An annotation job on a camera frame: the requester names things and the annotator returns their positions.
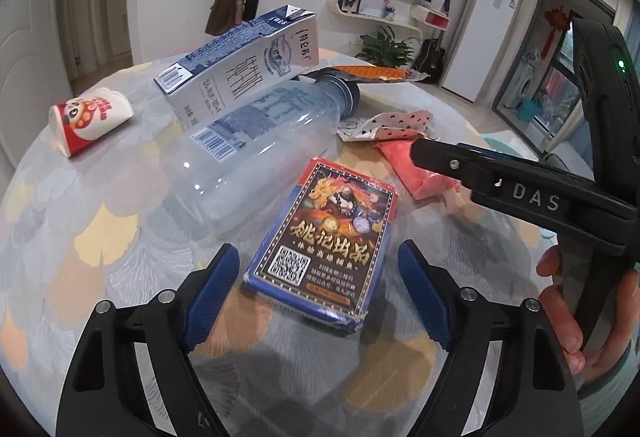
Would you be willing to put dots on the orange snack wrapper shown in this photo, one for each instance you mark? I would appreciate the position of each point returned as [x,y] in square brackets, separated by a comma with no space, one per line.
[371,73]

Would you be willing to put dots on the red plastic packet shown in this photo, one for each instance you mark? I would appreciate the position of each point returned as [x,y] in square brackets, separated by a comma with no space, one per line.
[415,178]

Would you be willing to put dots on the brown hanging bag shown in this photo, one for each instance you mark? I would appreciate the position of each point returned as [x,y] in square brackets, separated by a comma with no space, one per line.
[225,15]

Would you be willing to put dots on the person's right hand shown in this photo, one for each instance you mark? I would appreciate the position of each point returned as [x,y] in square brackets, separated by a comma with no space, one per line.
[560,317]

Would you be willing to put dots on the blue white milk carton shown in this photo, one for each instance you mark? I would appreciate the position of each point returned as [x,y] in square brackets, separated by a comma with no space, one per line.
[235,67]

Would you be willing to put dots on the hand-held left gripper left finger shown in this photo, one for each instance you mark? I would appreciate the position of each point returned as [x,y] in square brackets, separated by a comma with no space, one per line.
[220,278]

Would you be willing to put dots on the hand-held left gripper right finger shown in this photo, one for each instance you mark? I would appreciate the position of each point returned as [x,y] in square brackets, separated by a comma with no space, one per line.
[417,283]

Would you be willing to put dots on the red white wall cubby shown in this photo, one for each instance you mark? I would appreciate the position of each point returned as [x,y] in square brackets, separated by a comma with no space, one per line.
[432,18]

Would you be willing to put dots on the white curved wall shelf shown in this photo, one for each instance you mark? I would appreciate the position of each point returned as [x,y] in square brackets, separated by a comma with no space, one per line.
[370,20]

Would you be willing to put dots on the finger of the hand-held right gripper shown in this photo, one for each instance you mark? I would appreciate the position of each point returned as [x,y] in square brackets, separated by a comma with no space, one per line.
[440,159]
[500,154]

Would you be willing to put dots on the red hanging knot ornament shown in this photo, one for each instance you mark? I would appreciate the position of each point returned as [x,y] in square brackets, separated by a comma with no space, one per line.
[557,24]

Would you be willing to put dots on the playing card box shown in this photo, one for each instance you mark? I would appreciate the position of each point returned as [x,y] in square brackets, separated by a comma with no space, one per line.
[325,237]

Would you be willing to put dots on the clear plastic bottle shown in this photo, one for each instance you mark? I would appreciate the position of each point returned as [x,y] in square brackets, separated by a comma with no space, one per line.
[240,157]

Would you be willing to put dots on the polka dot wrapper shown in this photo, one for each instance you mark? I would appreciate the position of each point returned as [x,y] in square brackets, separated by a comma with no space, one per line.
[395,122]

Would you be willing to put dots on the white refrigerator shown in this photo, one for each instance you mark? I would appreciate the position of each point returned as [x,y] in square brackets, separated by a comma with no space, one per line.
[480,32]

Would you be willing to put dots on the green potted plant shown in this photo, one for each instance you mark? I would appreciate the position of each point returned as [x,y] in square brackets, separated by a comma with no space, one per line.
[385,50]

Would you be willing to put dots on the blue bin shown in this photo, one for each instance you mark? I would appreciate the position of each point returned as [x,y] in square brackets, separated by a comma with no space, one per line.
[527,111]

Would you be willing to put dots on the black hanging bag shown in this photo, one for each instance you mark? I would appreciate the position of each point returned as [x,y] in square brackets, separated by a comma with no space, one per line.
[253,5]

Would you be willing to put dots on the acoustic guitar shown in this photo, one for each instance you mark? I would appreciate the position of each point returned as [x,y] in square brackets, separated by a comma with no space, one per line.
[429,60]

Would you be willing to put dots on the framed butterfly picture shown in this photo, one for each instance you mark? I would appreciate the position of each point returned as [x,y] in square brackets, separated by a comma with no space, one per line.
[350,2]

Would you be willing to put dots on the red white paper cup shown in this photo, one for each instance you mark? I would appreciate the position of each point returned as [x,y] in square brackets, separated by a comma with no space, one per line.
[90,118]

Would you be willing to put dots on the washing machine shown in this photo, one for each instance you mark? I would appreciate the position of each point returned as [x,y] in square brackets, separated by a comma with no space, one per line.
[522,84]

